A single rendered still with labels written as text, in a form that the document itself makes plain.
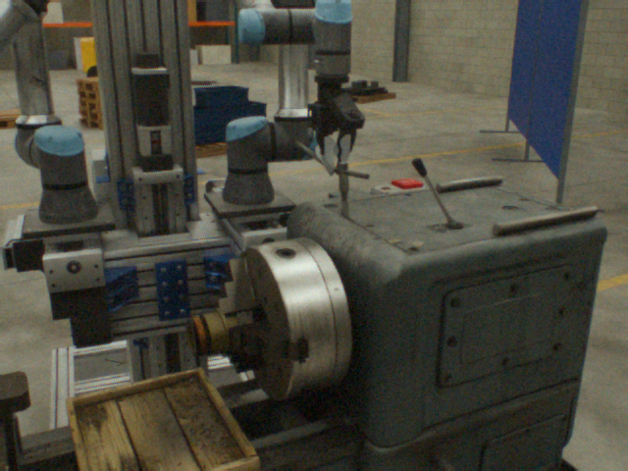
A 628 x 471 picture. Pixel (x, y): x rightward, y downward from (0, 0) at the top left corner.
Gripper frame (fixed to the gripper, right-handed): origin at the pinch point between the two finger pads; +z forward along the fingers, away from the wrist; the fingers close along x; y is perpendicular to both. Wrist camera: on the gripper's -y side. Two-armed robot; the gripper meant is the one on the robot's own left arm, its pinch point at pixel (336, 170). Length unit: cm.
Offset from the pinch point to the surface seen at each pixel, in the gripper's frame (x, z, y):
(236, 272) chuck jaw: 26.5, 16.6, -7.6
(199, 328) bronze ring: 36.7, 23.6, -14.5
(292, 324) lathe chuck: 22.9, 20.3, -26.5
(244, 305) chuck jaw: 26.5, 22.3, -11.5
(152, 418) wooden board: 46, 46, -6
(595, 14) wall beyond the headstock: -952, -34, 754
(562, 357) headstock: -42, 41, -32
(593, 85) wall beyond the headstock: -953, 93, 736
